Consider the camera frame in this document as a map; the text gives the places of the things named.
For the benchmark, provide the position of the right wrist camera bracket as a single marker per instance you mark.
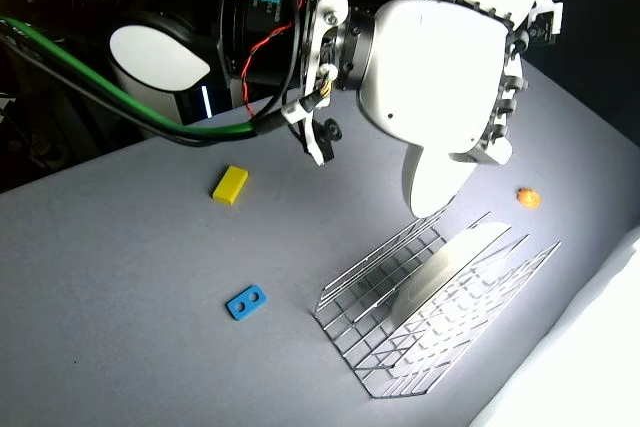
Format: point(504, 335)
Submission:
point(332, 2)

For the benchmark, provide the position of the white plate with black rim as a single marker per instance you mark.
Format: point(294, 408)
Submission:
point(450, 262)

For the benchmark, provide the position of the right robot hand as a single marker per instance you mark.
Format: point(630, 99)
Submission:
point(430, 72)

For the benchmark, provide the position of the orange swirl cookie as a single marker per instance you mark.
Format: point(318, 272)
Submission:
point(529, 199)

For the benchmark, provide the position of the blue block with two holes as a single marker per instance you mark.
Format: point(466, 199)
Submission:
point(237, 312)

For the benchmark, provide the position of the yellow rectangular block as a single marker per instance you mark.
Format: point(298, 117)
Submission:
point(230, 185)

